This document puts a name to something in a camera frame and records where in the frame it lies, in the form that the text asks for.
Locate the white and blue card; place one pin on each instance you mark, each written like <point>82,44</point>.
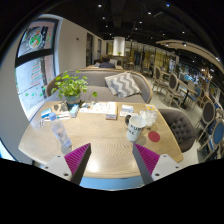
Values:
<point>127,108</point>

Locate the grey white chevron pillow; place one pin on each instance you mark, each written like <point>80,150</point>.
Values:
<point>122,85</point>

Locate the green potted plant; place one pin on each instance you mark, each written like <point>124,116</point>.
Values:
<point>70,87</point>

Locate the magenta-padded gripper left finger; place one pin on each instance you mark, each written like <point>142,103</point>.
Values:
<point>75,160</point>

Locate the grey curved sofa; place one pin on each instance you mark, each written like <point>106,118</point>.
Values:
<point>96,78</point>

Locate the white round column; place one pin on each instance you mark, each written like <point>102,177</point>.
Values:
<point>119,46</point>

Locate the person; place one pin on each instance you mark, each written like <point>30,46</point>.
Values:
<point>106,63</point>

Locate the group of dining chairs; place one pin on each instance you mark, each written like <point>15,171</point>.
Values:
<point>173,85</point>

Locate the blue and white packet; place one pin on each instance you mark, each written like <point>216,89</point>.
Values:
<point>46,113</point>

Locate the dark framed window poster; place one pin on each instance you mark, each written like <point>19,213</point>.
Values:
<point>36,38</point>

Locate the flat round red coaster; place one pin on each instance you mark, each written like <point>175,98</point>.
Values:
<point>154,136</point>

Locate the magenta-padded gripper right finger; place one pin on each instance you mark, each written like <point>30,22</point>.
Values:
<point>148,160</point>

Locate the blue tissue pack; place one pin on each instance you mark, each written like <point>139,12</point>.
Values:
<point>74,111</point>

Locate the dark grey tufted armchair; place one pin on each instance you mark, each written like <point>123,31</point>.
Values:
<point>180,128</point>

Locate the group of ceiling lights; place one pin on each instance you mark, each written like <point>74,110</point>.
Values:
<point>149,13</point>

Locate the yellow and white card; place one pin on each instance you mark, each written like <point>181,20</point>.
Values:
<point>150,107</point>

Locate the white open booklet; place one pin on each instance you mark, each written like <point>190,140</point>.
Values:
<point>95,107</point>

